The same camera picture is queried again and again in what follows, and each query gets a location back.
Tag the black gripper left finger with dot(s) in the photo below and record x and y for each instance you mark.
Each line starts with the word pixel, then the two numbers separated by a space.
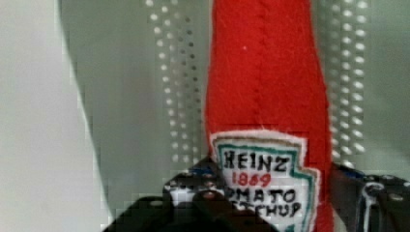
pixel 192 201

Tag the green oval strainer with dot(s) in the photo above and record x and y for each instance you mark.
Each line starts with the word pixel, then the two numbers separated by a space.
pixel 141 68

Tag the red plush ketchup bottle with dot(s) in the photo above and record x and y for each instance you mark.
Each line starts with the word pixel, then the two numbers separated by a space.
pixel 267 113

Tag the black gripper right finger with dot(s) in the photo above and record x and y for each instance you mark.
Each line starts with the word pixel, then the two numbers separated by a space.
pixel 370 203

